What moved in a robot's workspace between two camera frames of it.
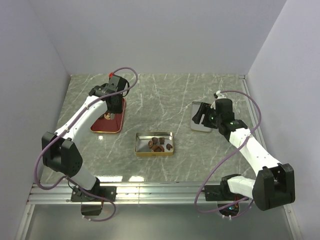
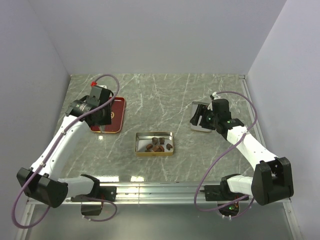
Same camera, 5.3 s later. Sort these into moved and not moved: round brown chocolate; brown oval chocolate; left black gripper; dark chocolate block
Moved: left black gripper; brown oval chocolate
Not moved: dark chocolate block; round brown chocolate
